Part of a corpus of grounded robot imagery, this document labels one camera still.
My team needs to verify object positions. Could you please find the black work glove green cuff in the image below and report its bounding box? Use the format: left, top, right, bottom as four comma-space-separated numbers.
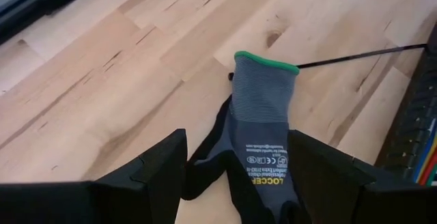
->
180, 50, 313, 224

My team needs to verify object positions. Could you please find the black zip tie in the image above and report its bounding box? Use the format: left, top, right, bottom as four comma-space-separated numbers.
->
227, 43, 428, 81

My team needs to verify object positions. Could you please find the red cable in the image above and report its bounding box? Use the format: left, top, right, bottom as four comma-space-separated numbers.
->
423, 155, 437, 186

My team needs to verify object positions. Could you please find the black slotted cable duct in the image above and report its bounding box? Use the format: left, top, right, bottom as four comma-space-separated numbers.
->
373, 22, 437, 188

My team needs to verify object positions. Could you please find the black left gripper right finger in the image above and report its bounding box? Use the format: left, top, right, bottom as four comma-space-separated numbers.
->
288, 130, 437, 224

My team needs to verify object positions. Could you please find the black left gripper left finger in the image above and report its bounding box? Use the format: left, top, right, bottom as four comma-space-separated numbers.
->
0, 128, 188, 224

